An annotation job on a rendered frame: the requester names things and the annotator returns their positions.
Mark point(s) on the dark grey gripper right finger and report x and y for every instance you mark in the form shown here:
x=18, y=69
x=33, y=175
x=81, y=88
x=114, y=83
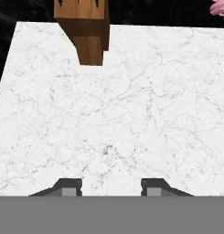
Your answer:
x=154, y=184

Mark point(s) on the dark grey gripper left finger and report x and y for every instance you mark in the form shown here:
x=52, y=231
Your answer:
x=68, y=184

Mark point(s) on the wooden knife block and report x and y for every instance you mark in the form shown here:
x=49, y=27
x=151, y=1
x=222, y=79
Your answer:
x=86, y=27

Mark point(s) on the pink object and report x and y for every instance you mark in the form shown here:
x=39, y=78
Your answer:
x=220, y=8

